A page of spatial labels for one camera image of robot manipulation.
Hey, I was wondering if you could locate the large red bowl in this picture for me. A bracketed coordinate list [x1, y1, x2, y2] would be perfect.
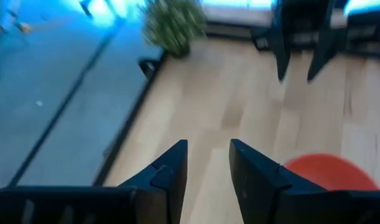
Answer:
[284, 152, 380, 192]

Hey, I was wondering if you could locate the black corner bracket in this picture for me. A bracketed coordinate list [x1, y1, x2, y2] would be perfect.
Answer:
[251, 34, 272, 51]
[138, 57, 162, 79]

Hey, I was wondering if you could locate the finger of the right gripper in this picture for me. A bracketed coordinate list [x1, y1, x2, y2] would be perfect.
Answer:
[307, 11, 348, 83]
[268, 0, 292, 83]

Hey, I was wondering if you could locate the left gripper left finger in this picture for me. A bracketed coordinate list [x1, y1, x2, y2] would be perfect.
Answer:
[118, 139, 189, 224]

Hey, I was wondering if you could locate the potted green plant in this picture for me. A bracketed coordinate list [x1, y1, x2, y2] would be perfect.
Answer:
[141, 0, 208, 58]

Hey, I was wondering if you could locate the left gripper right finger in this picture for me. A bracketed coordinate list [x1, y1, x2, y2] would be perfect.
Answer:
[229, 138, 328, 224]

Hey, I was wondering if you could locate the black table edge rail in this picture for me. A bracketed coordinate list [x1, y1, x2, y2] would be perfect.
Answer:
[92, 52, 167, 188]

